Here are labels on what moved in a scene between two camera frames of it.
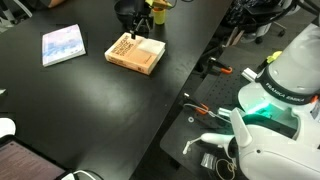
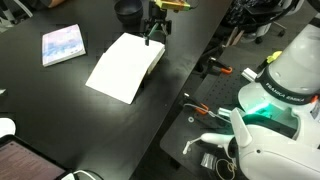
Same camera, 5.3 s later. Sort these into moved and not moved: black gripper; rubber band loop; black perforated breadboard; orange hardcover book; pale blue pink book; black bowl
Moved: black gripper; orange hardcover book
Not moved: black perforated breadboard; black bowl; rubber band loop; pale blue pink book
